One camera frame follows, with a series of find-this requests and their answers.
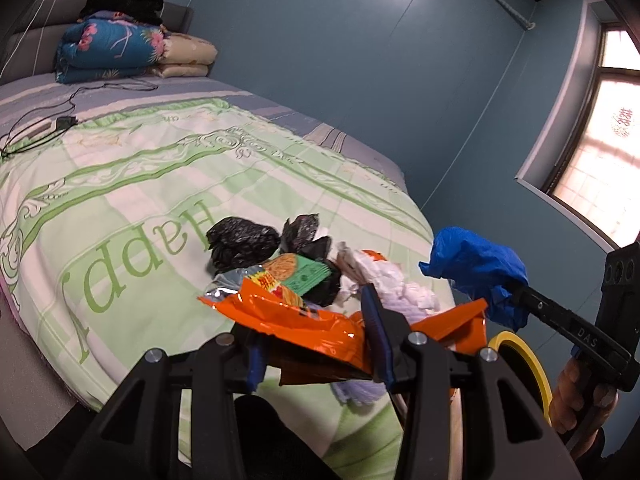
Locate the blue plastic bag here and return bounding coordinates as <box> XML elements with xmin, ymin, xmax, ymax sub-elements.
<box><xmin>419</xmin><ymin>226</ymin><xmax>528</xmax><ymax>332</ymax></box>

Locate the white tissue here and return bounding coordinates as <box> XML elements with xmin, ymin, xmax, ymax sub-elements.
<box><xmin>334</xmin><ymin>242</ymin><xmax>445</xmax><ymax>324</ymax></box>

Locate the orange snack wrapper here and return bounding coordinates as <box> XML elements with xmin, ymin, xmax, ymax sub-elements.
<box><xmin>198</xmin><ymin>280</ymin><xmax>487</xmax><ymax>387</ymax></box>

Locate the black plastic bag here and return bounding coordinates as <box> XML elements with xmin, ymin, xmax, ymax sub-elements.
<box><xmin>280</xmin><ymin>214</ymin><xmax>342</xmax><ymax>308</ymax></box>
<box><xmin>205</xmin><ymin>217</ymin><xmax>281</xmax><ymax>273</ymax></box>

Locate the yellow rimmed trash bin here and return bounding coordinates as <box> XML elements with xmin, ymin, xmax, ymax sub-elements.
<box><xmin>488</xmin><ymin>330</ymin><xmax>552</xmax><ymax>424</ymax></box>

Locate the person's right hand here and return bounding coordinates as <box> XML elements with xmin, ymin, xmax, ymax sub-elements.
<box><xmin>549</xmin><ymin>358</ymin><xmax>618</xmax><ymax>434</ymax></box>

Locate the grey pink cloth bundle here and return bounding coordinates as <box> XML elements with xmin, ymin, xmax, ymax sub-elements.
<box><xmin>331</xmin><ymin>379</ymin><xmax>387</xmax><ymax>406</ymax></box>

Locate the green orange snack packet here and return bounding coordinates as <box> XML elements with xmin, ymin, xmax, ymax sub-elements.
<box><xmin>203</xmin><ymin>251</ymin><xmax>331</xmax><ymax>306</ymax></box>

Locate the green white patterned quilt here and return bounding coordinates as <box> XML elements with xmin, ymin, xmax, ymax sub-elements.
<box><xmin>1</xmin><ymin>98</ymin><xmax>454</xmax><ymax>408</ymax></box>

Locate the striped grey bed sheet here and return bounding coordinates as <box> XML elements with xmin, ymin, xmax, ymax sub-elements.
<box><xmin>0</xmin><ymin>71</ymin><xmax>409</xmax><ymax>194</ymax></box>

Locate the beige folded blanket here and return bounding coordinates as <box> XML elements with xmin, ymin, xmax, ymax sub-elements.
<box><xmin>151</xmin><ymin>32</ymin><xmax>218</xmax><ymax>78</ymax></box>

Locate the blue floral folded blanket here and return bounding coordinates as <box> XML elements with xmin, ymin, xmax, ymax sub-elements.
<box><xmin>55</xmin><ymin>11</ymin><xmax>165</xmax><ymax>84</ymax></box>

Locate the grey padded headboard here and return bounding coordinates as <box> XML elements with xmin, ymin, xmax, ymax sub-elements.
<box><xmin>1</xmin><ymin>0</ymin><xmax>193</xmax><ymax>84</ymax></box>

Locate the black clothing pile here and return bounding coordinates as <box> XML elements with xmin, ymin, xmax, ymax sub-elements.
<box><xmin>78</xmin><ymin>0</ymin><xmax>165</xmax><ymax>25</ymax></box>

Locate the window with brown frame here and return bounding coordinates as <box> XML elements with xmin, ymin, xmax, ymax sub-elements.
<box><xmin>515</xmin><ymin>0</ymin><xmax>639</xmax><ymax>252</ymax></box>

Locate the black charger cable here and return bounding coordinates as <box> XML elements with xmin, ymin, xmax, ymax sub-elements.
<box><xmin>0</xmin><ymin>77</ymin><xmax>161</xmax><ymax>162</ymax></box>

